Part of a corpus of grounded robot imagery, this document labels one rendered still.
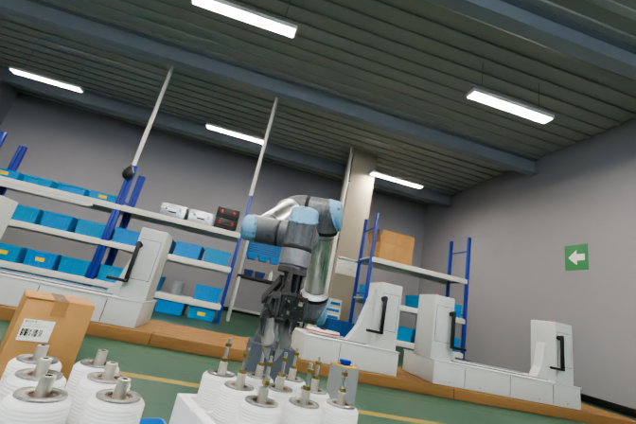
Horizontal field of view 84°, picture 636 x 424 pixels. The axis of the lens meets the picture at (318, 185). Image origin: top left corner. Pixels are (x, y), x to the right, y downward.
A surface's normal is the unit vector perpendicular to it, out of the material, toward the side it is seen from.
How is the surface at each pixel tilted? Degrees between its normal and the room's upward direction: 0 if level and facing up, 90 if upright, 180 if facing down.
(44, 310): 90
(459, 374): 90
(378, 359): 90
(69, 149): 90
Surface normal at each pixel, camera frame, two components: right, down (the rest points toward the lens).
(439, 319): 0.24, -0.27
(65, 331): 0.62, -0.14
